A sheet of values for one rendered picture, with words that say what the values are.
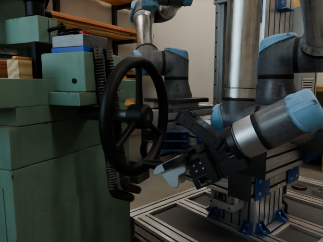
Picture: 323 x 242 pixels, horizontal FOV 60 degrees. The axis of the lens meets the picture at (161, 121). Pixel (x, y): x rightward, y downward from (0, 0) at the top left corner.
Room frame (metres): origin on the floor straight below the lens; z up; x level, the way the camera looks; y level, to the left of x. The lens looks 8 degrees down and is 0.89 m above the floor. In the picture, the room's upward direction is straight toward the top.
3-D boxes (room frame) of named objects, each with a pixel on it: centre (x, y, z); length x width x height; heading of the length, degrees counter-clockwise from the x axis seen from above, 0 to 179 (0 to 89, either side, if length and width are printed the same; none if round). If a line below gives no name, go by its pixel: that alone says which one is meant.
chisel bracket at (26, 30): (0.84, 0.37, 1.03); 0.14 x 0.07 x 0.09; 63
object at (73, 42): (0.72, 0.19, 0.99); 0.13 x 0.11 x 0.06; 153
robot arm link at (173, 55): (1.35, -0.06, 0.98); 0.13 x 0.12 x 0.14; 97
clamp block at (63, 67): (0.72, 0.20, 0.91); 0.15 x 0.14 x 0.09; 153
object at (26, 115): (0.80, 0.30, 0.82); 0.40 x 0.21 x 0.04; 153
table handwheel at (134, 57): (0.71, 0.12, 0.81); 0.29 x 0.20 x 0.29; 153
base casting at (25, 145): (0.88, 0.47, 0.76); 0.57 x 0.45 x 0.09; 63
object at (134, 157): (1.00, 0.11, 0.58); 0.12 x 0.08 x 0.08; 63
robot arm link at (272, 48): (0.98, -0.40, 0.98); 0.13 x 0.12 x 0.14; 56
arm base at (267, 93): (0.98, -0.40, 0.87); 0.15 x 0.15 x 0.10
